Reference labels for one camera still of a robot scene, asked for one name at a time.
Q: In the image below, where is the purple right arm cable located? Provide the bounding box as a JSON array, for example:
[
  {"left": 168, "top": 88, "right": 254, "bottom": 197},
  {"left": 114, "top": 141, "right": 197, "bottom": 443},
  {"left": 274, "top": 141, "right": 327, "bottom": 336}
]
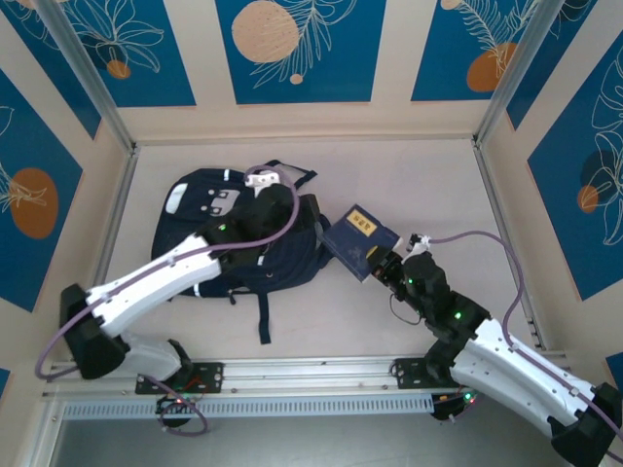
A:
[{"left": 427, "top": 231, "right": 623, "bottom": 461}]

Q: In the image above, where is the aluminium left corner post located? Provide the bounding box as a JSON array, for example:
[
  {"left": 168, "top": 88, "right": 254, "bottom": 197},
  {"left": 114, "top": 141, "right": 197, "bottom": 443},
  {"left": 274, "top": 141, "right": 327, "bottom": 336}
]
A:
[{"left": 36, "top": 0, "right": 140, "bottom": 153}]

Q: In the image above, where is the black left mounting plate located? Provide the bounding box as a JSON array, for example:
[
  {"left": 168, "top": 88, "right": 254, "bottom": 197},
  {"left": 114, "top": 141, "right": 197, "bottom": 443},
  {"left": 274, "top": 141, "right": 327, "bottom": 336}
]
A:
[{"left": 134, "top": 360, "right": 225, "bottom": 395}]

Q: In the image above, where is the navy book yellow label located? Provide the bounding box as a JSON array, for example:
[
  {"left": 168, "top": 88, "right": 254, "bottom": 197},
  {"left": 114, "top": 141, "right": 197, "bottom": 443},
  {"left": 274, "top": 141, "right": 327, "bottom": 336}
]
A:
[{"left": 321, "top": 203, "right": 401, "bottom": 283}]

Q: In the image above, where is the aluminium right side rail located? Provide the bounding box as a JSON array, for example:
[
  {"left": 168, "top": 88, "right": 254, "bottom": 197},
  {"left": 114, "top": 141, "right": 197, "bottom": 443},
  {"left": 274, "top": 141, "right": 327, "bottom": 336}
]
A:
[{"left": 474, "top": 140, "right": 546, "bottom": 352}]

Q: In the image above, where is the aluminium right corner post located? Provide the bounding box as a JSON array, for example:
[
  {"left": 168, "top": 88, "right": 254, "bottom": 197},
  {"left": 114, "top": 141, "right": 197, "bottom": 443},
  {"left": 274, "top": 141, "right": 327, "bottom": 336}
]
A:
[{"left": 472, "top": 0, "right": 568, "bottom": 147}]

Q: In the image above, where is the blue floral wall panel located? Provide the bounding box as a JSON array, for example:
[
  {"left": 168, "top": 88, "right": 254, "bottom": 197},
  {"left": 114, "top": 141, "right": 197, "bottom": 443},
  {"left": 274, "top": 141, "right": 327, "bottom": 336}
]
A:
[
  {"left": 0, "top": 67, "right": 85, "bottom": 313},
  {"left": 505, "top": 0, "right": 601, "bottom": 131},
  {"left": 411, "top": 0, "right": 556, "bottom": 102},
  {"left": 48, "top": 0, "right": 198, "bottom": 108},
  {"left": 528, "top": 28, "right": 623, "bottom": 302},
  {"left": 215, "top": 0, "right": 388, "bottom": 105},
  {"left": 0, "top": 9, "right": 102, "bottom": 141}
]

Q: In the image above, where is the black controller board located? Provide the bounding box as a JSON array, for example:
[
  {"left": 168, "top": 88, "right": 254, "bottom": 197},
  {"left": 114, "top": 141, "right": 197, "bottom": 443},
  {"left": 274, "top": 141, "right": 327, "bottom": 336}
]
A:
[
  {"left": 431, "top": 392, "right": 483, "bottom": 423},
  {"left": 154, "top": 394, "right": 200, "bottom": 415}
]

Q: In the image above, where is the aluminium corner post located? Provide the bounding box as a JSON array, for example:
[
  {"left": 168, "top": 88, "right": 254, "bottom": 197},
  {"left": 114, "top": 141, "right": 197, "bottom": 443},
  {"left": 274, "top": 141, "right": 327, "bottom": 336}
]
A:
[
  {"left": 36, "top": 0, "right": 140, "bottom": 153},
  {"left": 472, "top": 0, "right": 568, "bottom": 147}
]

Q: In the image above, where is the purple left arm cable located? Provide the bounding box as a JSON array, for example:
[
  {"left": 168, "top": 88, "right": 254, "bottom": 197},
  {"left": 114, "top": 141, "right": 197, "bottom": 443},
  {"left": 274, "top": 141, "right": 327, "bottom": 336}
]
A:
[{"left": 33, "top": 164, "right": 302, "bottom": 435}]

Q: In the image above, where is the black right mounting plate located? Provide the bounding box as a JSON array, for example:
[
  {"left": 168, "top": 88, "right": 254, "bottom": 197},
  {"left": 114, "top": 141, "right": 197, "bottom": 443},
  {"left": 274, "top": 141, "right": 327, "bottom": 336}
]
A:
[{"left": 392, "top": 357, "right": 485, "bottom": 390}]

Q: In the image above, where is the right black controller board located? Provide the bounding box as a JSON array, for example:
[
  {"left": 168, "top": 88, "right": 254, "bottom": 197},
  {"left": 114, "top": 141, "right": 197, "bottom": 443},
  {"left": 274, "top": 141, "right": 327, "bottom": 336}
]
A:
[{"left": 431, "top": 392, "right": 483, "bottom": 423}]

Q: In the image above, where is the aluminium left side rail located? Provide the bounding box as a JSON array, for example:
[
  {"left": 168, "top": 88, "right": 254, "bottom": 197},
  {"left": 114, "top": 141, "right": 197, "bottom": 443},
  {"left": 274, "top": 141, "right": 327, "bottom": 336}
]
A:
[{"left": 71, "top": 143, "right": 142, "bottom": 362}]

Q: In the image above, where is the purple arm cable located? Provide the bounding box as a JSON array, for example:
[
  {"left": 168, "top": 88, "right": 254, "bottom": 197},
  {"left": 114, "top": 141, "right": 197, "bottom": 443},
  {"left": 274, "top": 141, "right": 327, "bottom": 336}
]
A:
[
  {"left": 427, "top": 231, "right": 623, "bottom": 461},
  {"left": 33, "top": 164, "right": 302, "bottom": 435}
]

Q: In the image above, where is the black mounting plate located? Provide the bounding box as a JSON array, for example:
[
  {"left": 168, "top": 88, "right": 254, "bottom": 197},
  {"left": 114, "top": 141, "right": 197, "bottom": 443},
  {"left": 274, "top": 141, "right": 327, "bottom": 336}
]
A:
[
  {"left": 134, "top": 360, "right": 225, "bottom": 395},
  {"left": 392, "top": 357, "right": 485, "bottom": 390}
]

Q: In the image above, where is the grey slotted cable duct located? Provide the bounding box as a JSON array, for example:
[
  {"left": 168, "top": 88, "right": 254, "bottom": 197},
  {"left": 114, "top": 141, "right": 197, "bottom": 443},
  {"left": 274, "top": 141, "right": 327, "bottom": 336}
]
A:
[{"left": 62, "top": 393, "right": 434, "bottom": 420}]

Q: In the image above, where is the left black controller board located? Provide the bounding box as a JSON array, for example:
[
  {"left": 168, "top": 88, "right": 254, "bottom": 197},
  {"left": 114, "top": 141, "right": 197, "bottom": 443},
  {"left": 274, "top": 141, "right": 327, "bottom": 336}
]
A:
[{"left": 154, "top": 394, "right": 200, "bottom": 415}]

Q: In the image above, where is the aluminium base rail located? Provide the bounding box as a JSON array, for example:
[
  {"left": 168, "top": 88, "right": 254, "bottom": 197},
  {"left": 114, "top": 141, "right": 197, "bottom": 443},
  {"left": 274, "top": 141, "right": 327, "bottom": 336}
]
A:
[{"left": 43, "top": 357, "right": 574, "bottom": 399}]

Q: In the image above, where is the navy blue student backpack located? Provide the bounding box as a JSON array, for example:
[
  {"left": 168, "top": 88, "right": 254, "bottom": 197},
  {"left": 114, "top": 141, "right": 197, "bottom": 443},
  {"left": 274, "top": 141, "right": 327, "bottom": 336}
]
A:
[{"left": 150, "top": 159, "right": 332, "bottom": 345}]

